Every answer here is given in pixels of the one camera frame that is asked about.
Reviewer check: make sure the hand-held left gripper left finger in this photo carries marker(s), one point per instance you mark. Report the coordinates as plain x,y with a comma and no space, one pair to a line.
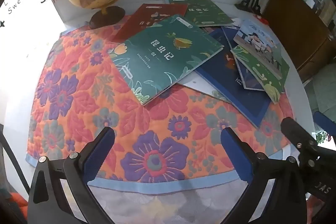
101,155

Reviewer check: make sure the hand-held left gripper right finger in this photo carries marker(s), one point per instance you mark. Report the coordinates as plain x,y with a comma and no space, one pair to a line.
236,155

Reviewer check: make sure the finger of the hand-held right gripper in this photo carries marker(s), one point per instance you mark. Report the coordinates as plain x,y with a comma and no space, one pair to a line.
325,121
294,129

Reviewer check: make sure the navy blue book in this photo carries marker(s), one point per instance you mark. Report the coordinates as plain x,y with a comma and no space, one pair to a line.
252,106

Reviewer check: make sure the white book blue worker picture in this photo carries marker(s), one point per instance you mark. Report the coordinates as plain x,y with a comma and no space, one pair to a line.
257,40

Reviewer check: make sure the red book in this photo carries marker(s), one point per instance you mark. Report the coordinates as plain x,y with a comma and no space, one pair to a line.
143,20

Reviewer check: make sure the orange floral quilted mat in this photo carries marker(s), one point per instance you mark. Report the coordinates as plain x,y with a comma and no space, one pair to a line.
78,98

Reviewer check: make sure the bright green leafy book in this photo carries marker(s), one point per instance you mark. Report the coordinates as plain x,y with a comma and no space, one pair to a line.
252,67

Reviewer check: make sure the white book with black title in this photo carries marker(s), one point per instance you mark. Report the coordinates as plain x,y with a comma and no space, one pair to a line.
202,85

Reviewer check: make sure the brown wooden cabinet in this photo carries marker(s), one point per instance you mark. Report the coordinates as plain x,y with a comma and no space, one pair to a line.
294,29

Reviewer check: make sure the teal green book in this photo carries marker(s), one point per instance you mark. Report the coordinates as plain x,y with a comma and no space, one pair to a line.
162,56

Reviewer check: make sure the dark green book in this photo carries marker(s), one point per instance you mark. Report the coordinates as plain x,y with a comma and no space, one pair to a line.
207,12

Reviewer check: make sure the black wall lettering sticker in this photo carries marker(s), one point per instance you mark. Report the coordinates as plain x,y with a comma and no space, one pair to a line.
12,9

